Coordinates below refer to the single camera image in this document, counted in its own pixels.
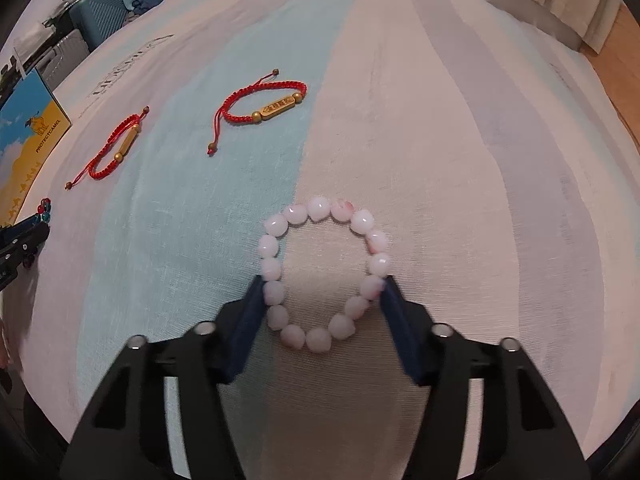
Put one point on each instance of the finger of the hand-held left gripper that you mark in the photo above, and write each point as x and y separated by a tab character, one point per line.
22	252
25	224

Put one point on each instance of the wooden headboard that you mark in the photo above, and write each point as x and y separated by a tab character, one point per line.
622	70

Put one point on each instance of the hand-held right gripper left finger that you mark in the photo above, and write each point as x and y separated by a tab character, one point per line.
245	330

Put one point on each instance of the blue and yellow cardboard box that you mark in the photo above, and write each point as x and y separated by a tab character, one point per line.
25	135

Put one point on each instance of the teal ribbed suitcase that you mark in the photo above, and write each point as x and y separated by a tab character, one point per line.
97	15

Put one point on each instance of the striped bed blanket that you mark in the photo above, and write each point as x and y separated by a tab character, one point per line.
450	185

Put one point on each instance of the silver suitcase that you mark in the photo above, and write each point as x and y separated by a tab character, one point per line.
55	57

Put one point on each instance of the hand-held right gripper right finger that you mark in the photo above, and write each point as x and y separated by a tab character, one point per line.
400	330

